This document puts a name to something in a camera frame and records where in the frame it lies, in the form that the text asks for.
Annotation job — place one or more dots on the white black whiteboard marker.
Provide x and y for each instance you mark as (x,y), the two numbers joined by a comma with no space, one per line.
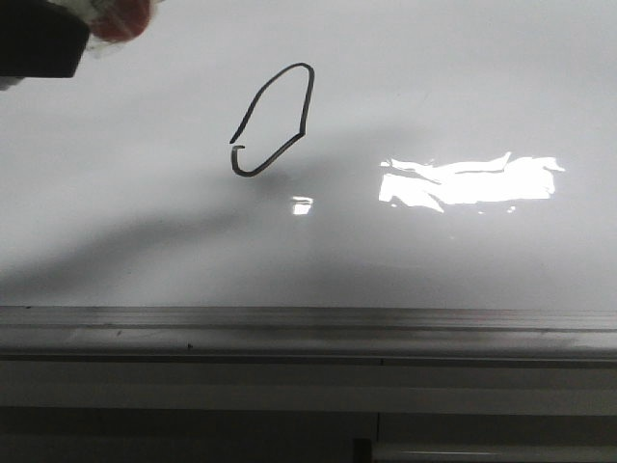
(110,22)

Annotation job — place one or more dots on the white whiteboard with aluminium frame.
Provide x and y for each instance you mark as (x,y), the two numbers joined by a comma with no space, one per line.
(320,178)

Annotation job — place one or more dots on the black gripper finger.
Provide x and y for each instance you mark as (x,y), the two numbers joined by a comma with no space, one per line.
(40,39)

